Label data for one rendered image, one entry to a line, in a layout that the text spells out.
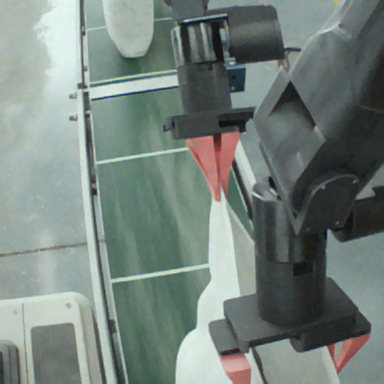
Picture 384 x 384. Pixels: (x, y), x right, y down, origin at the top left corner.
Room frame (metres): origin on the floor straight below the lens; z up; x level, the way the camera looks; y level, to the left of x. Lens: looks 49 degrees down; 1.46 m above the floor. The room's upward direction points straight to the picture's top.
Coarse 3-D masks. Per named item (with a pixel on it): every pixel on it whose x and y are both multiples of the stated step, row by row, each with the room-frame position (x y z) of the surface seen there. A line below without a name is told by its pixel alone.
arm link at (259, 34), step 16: (176, 0) 0.49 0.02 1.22; (192, 0) 0.49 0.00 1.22; (176, 16) 0.48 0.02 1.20; (192, 16) 0.48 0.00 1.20; (240, 16) 0.49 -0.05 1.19; (256, 16) 0.49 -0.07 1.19; (272, 16) 0.49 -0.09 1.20; (240, 32) 0.48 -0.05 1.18; (256, 32) 0.48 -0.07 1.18; (272, 32) 0.47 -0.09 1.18; (240, 48) 0.47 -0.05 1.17; (256, 48) 0.47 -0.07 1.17; (272, 48) 0.47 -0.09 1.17; (240, 64) 0.47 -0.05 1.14
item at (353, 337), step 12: (360, 312) 0.19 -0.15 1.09; (336, 324) 0.16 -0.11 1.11; (348, 324) 0.16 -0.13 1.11; (360, 324) 0.17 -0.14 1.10; (300, 336) 0.16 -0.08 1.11; (312, 336) 0.16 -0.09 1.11; (324, 336) 0.16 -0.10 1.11; (336, 336) 0.16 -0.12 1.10; (348, 336) 0.16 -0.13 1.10; (360, 336) 0.16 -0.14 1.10; (300, 348) 0.15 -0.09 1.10; (312, 348) 0.15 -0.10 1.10; (348, 348) 0.15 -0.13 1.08; (360, 348) 0.16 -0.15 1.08; (336, 360) 0.16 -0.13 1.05; (348, 360) 0.15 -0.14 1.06
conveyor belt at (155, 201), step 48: (144, 96) 1.38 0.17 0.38; (96, 144) 1.14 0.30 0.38; (144, 144) 1.13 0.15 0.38; (144, 192) 0.94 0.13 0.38; (192, 192) 0.94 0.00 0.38; (144, 240) 0.77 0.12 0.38; (192, 240) 0.77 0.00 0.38; (144, 288) 0.63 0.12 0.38; (192, 288) 0.63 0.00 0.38; (144, 336) 0.49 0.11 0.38
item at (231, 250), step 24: (216, 216) 0.38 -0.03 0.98; (216, 240) 0.37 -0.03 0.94; (240, 240) 0.31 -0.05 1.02; (216, 264) 0.36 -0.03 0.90; (240, 264) 0.31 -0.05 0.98; (216, 288) 0.35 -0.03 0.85; (240, 288) 0.30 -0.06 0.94; (216, 312) 0.32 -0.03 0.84; (192, 336) 0.30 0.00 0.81; (192, 360) 0.26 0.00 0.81; (216, 360) 0.25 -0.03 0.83; (264, 360) 0.24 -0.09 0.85; (288, 360) 0.21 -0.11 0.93; (312, 360) 0.18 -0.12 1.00
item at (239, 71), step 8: (224, 32) 1.75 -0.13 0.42; (224, 40) 1.69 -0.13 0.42; (224, 48) 1.68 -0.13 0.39; (224, 56) 1.61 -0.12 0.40; (224, 64) 1.55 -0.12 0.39; (232, 64) 1.55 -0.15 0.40; (232, 72) 1.53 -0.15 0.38; (240, 72) 1.53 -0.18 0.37; (232, 80) 1.53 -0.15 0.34; (240, 80) 1.53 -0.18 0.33; (232, 88) 1.52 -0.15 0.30; (240, 88) 1.53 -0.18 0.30
